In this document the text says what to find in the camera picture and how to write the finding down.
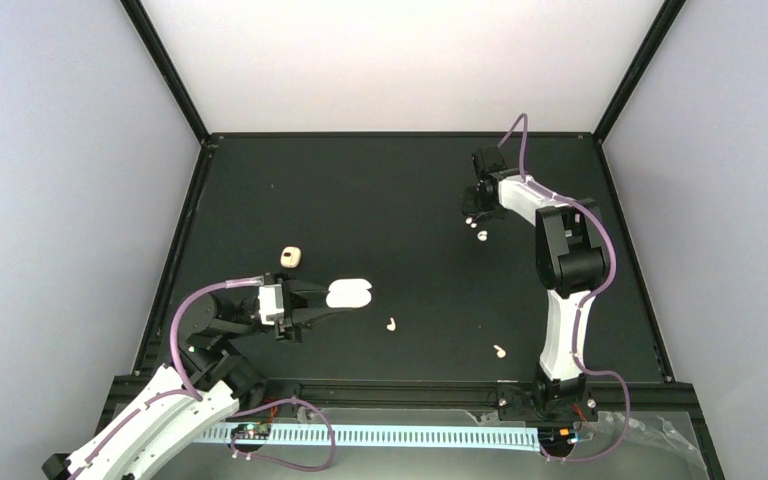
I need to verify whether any white earbuds charging case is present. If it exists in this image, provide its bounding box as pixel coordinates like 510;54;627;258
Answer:
326;278;372;309

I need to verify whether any clear plastic sheet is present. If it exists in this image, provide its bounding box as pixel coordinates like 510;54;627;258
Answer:
443;412;709;479

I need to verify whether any light blue slotted cable duct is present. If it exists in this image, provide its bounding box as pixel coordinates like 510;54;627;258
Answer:
195;423;540;452

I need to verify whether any right circuit board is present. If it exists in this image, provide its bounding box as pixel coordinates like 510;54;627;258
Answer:
538;428;587;445

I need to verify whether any black front aluminium rail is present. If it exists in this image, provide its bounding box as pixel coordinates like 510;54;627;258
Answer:
241;379;704;426

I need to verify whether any beige small earbuds case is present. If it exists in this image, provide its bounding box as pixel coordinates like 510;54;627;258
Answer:
280;246;302;269

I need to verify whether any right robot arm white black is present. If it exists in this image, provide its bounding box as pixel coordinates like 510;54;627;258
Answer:
462;146;612;419

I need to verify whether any circuit board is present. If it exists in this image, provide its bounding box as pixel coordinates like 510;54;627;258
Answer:
538;428;587;445
231;423;272;441

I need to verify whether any left circuit board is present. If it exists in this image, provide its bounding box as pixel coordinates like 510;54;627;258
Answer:
231;423;272;441

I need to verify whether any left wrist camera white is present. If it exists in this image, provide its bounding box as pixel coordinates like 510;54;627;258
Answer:
257;284;285;326

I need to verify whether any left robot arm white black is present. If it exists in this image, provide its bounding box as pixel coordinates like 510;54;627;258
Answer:
42;274;372;479

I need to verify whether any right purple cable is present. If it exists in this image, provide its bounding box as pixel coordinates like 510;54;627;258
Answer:
497;113;632;464

